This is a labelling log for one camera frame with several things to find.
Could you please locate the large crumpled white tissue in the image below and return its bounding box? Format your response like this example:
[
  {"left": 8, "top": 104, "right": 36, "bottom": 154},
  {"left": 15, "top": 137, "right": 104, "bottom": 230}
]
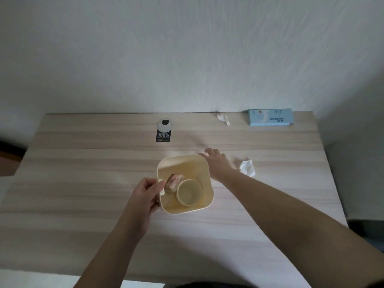
[{"left": 239, "top": 159, "right": 256, "bottom": 177}]

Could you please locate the cream plastic waste bin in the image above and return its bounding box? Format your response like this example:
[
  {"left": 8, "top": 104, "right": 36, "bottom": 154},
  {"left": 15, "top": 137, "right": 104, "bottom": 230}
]
[{"left": 157, "top": 154, "right": 215, "bottom": 214}]

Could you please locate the person's right hand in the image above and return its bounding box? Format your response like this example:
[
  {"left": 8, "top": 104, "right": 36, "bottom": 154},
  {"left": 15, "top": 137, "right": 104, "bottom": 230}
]
[{"left": 198, "top": 148, "right": 237, "bottom": 182}]

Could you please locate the person's right forearm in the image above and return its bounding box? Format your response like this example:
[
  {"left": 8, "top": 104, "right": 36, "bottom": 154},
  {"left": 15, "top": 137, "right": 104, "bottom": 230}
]
[{"left": 212, "top": 169, "right": 384, "bottom": 288}]

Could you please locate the person's left hand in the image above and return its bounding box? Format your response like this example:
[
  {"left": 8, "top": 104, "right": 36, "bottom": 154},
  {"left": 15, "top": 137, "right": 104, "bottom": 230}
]
[{"left": 121, "top": 178, "right": 166, "bottom": 239}]

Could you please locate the person's left forearm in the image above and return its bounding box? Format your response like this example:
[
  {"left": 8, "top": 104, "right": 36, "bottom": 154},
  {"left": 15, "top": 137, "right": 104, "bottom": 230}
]
[{"left": 73, "top": 226, "right": 143, "bottom": 288}]

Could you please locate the black pouch with round cap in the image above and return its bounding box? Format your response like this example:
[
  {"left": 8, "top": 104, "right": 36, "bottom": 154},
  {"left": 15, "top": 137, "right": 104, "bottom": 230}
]
[{"left": 155, "top": 119, "right": 174, "bottom": 143}]

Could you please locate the crumpled pink snack wrapper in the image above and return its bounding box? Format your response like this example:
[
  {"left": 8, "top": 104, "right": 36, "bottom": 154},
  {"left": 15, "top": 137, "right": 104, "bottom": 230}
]
[{"left": 165, "top": 173, "right": 182, "bottom": 194}]

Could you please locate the light blue flat box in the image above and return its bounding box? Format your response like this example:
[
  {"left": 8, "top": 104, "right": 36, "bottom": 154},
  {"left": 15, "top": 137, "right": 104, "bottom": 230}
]
[{"left": 247, "top": 109, "right": 293, "bottom": 126}]

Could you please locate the cream paper cup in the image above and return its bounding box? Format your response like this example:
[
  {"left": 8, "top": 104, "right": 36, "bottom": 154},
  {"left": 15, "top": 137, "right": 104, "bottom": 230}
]
[{"left": 176, "top": 179, "right": 204, "bottom": 206}]

